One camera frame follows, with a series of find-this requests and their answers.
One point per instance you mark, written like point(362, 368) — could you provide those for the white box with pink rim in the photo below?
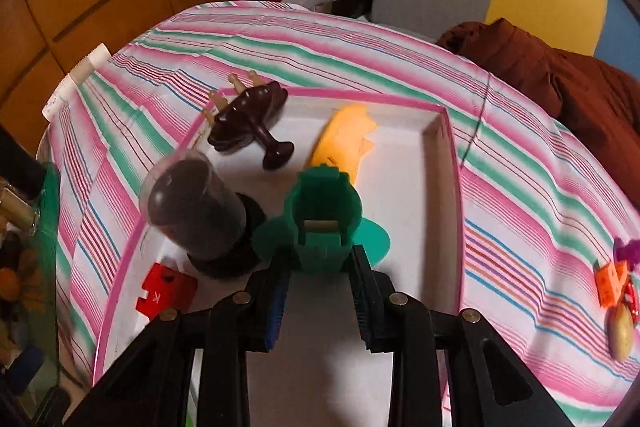
point(400, 187)

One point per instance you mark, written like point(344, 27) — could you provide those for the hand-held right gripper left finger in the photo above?
point(277, 307)

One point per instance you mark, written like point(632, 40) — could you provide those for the white fabric label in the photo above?
point(80, 74)

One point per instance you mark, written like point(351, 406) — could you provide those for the red puzzle piece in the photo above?
point(160, 289)

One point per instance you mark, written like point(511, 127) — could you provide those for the dark brown plastic toy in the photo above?
point(250, 112)

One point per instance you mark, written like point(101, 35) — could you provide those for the green flanged plastic toy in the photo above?
point(320, 202)

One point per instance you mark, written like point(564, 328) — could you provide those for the brown jacket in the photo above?
point(575, 82)

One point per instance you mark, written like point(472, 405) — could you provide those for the orange boat-shaped toy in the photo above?
point(340, 137)

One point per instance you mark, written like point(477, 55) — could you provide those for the yellow oval embossed block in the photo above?
point(622, 332)

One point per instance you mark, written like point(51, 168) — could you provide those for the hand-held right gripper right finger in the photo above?
point(367, 307)

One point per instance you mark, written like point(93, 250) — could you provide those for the orange linked cube blocks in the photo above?
point(610, 284)

